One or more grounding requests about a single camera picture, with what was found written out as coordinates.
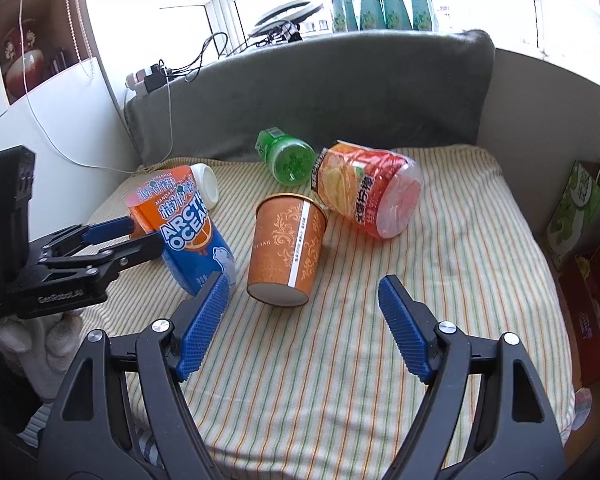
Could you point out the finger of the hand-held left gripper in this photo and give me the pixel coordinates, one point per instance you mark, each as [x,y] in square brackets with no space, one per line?
[107,228]
[130,254]

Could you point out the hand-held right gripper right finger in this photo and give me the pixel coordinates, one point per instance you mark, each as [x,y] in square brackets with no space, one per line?
[405,330]

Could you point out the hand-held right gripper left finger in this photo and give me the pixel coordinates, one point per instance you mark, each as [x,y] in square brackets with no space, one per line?
[202,325]

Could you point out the blue orange drink bottle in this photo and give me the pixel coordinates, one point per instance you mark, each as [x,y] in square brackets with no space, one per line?
[185,232]

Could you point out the orange paper cup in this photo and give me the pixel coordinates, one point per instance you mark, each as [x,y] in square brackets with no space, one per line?
[280,250]

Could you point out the person's left hand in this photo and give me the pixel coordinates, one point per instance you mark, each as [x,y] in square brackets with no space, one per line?
[37,350]

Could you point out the orange red plastic jar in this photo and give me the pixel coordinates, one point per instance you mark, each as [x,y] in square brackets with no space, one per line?
[360,185]

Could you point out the white power strip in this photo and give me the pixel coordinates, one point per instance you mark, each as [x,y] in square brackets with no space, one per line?
[147,80]

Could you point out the red vase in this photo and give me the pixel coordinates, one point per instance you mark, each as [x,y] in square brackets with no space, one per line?
[22,60]

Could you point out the red box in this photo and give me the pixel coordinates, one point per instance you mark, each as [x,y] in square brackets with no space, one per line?
[587,310]

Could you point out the green plastic bottle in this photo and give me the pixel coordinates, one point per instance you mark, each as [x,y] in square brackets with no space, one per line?
[290,161]

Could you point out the green paper bag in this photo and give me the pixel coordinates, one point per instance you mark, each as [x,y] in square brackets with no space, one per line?
[575,210]

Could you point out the wooden shelf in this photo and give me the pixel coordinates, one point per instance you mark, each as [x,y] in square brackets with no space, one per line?
[55,10]

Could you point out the grey cushion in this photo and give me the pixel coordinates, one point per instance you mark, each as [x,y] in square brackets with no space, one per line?
[305,90]

